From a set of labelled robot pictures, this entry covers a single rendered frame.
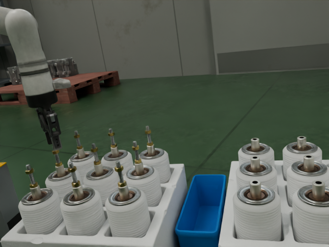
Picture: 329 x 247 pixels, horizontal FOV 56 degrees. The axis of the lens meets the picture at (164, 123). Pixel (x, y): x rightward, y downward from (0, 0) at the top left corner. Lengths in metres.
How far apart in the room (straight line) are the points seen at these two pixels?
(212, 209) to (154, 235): 0.41
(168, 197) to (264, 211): 0.29
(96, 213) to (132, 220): 0.10
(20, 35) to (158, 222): 0.54
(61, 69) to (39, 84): 3.39
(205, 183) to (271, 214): 0.44
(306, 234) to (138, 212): 0.34
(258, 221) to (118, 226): 0.30
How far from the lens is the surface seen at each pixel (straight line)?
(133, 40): 4.13
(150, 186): 0.80
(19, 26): 0.82
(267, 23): 3.39
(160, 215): 0.77
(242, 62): 3.48
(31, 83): 0.84
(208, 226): 1.01
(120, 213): 0.70
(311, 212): 0.66
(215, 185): 1.06
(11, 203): 0.99
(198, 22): 3.67
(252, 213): 0.65
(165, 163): 0.91
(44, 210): 0.82
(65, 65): 4.21
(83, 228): 0.78
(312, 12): 3.32
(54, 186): 0.91
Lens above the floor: 0.61
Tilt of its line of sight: 17 degrees down
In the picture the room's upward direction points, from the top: 9 degrees counter-clockwise
